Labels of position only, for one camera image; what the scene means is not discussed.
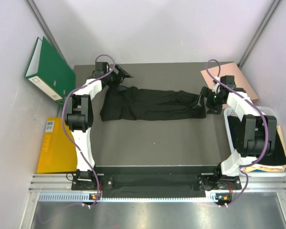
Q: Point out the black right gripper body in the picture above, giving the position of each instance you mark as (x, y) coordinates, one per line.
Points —
(213, 102)

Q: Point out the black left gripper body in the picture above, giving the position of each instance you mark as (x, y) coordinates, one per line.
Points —
(114, 79)

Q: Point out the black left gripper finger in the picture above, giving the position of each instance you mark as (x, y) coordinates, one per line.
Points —
(122, 73)
(121, 87)

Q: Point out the black printed t-shirt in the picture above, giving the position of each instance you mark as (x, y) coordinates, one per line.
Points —
(131, 103)

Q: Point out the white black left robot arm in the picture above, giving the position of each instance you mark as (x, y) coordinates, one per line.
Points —
(78, 118)

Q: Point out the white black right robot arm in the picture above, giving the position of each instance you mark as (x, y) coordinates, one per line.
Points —
(226, 174)

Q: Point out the folded black t-shirt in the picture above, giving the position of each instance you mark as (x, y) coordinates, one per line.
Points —
(280, 150)

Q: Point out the pink paper folder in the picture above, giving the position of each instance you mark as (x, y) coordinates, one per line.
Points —
(240, 80)

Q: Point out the green lever arch binder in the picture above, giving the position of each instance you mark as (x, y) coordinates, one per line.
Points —
(49, 72)

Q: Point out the yellow folder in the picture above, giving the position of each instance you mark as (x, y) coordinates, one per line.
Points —
(58, 153)

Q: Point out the white plastic basket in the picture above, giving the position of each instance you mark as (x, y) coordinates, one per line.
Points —
(256, 173)

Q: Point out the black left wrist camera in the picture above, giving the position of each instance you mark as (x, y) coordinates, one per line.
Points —
(101, 68)

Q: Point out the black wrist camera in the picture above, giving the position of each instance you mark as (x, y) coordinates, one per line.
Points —
(101, 68)
(228, 80)

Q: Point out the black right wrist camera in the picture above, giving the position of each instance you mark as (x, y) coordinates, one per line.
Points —
(228, 80)

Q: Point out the grey slotted cable duct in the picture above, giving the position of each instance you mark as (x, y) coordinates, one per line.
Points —
(89, 197)

